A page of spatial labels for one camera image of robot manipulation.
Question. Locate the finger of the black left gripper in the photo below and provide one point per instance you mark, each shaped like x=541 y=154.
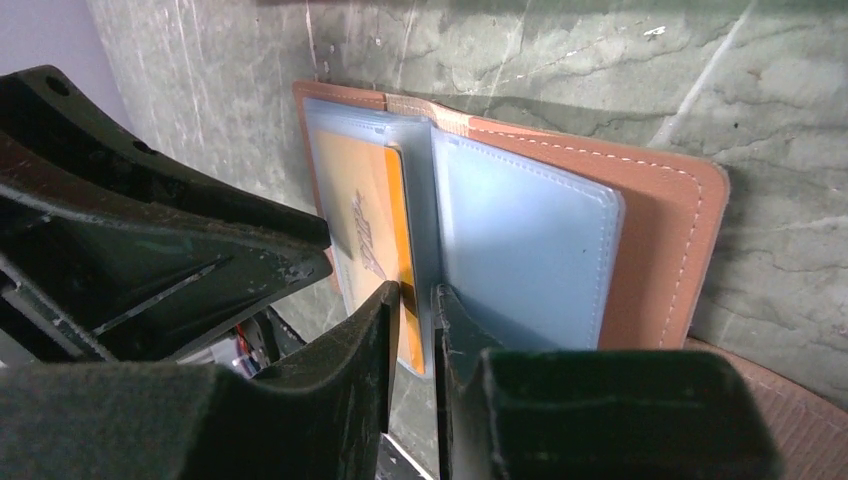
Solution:
x=43 y=110
x=88 y=275

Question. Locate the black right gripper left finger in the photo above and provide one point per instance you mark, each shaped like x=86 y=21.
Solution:
x=114 y=420

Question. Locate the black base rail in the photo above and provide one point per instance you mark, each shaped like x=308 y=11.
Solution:
x=321 y=413

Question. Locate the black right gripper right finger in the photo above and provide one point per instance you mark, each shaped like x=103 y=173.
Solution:
x=632 y=414

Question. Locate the tan leather card holder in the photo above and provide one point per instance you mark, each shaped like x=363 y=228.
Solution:
x=675 y=204

